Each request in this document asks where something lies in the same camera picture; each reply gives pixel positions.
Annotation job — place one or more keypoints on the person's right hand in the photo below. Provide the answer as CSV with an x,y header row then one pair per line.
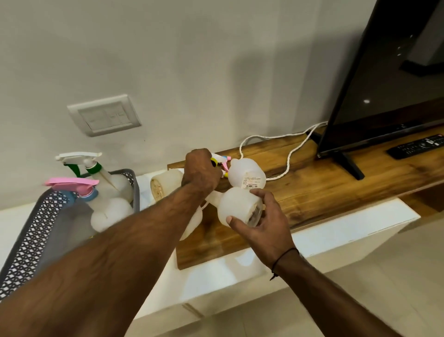
x,y
272,229

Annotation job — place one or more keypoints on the person's left hand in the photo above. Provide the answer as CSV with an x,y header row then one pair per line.
x,y
200,170

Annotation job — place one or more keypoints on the person's right thumb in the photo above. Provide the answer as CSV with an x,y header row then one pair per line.
x,y
237,226

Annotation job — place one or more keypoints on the person's left fingers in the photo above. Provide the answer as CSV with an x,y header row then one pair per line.
x,y
204,153

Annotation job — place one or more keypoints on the translucent white plastic bottle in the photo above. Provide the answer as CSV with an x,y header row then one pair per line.
x,y
234,205
192,222
166,184

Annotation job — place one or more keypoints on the labelled spray bottle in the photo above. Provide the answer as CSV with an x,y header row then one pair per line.
x,y
244,172

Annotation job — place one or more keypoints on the person's left forearm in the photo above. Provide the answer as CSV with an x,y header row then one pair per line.
x,y
104,267

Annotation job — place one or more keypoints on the person's right forearm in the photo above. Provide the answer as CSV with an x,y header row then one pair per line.
x,y
326,298

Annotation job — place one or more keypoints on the black wrist thread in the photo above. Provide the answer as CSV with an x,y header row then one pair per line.
x,y
282,258

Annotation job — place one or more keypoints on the spray bottle, white-green trigger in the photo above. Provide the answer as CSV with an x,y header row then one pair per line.
x,y
114,182

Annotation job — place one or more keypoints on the spray bottle, pink-blue trigger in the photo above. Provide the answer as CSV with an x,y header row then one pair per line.
x,y
109,213

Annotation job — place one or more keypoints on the black television stand leg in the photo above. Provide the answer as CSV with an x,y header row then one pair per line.
x,y
350,166

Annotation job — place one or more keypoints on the grey lattice-patterned basket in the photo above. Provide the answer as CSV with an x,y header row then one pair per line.
x,y
31,239

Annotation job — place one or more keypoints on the black remote control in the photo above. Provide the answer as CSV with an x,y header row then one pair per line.
x,y
416,146

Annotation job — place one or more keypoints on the black flat-screen television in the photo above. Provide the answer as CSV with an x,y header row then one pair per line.
x,y
392,69

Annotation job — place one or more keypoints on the white wall switch plate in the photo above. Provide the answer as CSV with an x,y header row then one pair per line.
x,y
104,115

